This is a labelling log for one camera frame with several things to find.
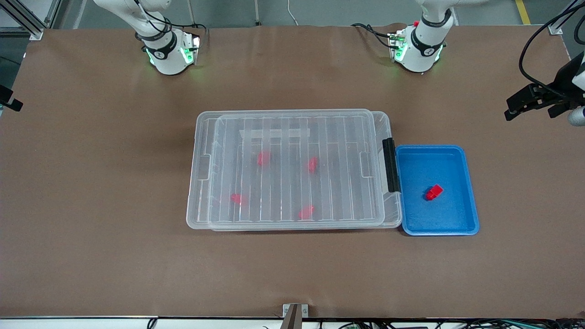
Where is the clear plastic box lid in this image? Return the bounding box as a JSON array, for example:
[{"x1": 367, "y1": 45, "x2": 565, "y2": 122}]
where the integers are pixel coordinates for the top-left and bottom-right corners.
[{"x1": 186, "y1": 109, "x2": 387, "y2": 230}]

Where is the clear plastic storage box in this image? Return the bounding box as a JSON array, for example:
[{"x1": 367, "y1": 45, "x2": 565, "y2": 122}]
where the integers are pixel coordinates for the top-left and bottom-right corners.
[{"x1": 209, "y1": 111, "x2": 403, "y2": 232}]

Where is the blue plastic tray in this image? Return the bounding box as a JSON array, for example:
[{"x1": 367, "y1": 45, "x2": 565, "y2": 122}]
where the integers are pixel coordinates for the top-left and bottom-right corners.
[{"x1": 395, "y1": 145, "x2": 480, "y2": 237}]

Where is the brown table cover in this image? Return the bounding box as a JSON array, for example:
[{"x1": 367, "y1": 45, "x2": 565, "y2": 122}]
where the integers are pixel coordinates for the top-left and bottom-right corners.
[{"x1": 0, "y1": 23, "x2": 585, "y2": 319}]

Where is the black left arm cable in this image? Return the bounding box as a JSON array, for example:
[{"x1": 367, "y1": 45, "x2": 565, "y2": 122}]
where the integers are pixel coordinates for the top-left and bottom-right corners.
[{"x1": 519, "y1": 0, "x2": 585, "y2": 99}]

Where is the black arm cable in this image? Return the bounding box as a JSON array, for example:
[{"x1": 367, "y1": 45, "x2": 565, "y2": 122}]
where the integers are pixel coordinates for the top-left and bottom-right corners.
[
  {"x1": 519, "y1": 0, "x2": 585, "y2": 99},
  {"x1": 133, "y1": 0, "x2": 172, "y2": 35}
]

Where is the aluminium frame profile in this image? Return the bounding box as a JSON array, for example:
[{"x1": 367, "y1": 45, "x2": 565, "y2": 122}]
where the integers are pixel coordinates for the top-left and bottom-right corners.
[
  {"x1": 0, "y1": 0, "x2": 62, "y2": 41},
  {"x1": 548, "y1": 0, "x2": 585, "y2": 35}
]

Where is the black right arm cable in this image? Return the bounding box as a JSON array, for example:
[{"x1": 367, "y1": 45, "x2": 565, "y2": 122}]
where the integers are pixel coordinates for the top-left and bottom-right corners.
[{"x1": 133, "y1": 0, "x2": 172, "y2": 35}]

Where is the black base cable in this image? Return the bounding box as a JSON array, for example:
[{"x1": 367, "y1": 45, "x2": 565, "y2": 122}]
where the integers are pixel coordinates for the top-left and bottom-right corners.
[
  {"x1": 169, "y1": 23, "x2": 208, "y2": 37},
  {"x1": 351, "y1": 23, "x2": 394, "y2": 48}
]

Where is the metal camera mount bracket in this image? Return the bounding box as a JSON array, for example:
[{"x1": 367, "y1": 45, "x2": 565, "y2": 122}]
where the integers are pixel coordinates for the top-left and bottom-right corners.
[{"x1": 282, "y1": 303, "x2": 308, "y2": 329}]

